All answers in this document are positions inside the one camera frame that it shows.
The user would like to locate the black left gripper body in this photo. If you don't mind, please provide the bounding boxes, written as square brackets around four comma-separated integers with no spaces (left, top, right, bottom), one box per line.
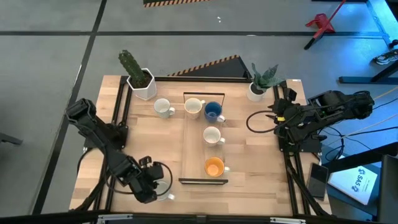
[128,156,165,205]

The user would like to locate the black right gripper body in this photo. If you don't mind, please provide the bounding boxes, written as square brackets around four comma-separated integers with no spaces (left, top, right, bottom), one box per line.
[274,87,301,135]

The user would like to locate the white mug with blue rim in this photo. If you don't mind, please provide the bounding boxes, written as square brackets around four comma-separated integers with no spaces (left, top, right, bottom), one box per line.
[155,180,176,202]

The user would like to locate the blue coffee mug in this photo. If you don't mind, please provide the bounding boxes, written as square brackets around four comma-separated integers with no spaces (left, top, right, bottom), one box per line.
[203,101,226,123]

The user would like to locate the white coffee mug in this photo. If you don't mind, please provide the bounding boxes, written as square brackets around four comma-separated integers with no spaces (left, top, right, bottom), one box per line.
[203,126,226,147]

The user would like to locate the orange coffee mug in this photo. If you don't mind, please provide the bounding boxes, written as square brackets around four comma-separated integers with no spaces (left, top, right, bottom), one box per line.
[203,156,231,178]

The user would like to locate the cream coffee mug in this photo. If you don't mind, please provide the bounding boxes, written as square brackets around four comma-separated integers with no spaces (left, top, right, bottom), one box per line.
[183,97,206,120]

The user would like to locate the leafy plant in white pot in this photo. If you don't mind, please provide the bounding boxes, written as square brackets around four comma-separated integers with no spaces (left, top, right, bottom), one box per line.
[247,63,285,103]

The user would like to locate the wooden tray with black ends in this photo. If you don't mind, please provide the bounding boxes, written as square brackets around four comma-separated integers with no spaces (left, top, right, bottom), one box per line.
[178,91,229,187]

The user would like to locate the black ramp with hazard stripes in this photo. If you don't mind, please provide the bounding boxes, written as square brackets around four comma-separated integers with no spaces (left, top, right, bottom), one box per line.
[167,54,253,79]

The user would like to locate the black bar with silver brackets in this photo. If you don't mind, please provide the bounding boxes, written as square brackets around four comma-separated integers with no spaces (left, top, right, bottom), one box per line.
[0,210,398,224]

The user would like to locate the black phone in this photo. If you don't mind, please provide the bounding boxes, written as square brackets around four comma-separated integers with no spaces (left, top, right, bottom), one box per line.
[307,162,330,200]

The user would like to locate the black and red pole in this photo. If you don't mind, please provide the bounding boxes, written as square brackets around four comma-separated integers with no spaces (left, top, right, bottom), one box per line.
[303,0,346,51]

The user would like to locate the white mug with grey outside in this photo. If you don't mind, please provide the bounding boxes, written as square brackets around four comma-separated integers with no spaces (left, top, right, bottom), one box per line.
[153,98,176,119]

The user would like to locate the black table leg beam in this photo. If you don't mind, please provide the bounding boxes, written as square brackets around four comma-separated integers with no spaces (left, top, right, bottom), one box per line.
[323,141,398,174]

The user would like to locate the red floor stand foot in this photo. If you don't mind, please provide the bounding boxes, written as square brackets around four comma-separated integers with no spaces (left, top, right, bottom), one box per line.
[305,12,336,35]

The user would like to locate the cactus in white hexagonal pot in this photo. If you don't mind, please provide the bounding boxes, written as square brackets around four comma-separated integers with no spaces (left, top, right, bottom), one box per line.
[118,49,158,101]

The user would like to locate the sports shoe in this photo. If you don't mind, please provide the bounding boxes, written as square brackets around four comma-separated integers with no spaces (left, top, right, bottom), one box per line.
[372,49,398,66]

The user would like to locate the grey metal foot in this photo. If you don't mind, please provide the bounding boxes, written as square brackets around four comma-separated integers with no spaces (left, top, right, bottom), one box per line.
[0,133,24,146]

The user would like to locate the black hazard striped strip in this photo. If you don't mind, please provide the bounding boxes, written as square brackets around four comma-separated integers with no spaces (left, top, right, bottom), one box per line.
[142,0,211,8]

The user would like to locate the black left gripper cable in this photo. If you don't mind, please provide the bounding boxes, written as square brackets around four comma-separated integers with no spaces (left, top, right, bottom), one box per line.
[104,161,174,197]

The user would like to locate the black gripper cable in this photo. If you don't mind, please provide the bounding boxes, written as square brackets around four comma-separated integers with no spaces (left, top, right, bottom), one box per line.
[104,161,174,197]
[246,110,278,134]

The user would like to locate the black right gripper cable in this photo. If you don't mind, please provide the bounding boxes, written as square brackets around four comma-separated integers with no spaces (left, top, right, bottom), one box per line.
[246,110,278,134]

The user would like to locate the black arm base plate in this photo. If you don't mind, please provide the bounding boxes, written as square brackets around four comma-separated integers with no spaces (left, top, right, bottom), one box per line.
[83,123,129,149]
[279,136,323,154]

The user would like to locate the black aluminium frame rails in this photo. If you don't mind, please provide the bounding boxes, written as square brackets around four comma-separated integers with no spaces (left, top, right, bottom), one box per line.
[273,80,332,216]
[74,75,133,212]

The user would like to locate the black aluminium frame rail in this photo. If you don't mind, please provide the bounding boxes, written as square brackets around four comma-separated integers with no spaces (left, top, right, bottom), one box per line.
[154,76,252,83]

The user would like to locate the black floor cable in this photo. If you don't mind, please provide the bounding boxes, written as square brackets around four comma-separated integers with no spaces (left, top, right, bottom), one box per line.
[340,125,398,138]
[373,98,398,111]

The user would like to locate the black desk leg frame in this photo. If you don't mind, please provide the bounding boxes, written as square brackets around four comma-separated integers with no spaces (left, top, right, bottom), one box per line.
[338,58,398,85]

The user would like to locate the yellow floor cable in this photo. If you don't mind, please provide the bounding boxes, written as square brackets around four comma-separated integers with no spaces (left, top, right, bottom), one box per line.
[373,86,398,101]

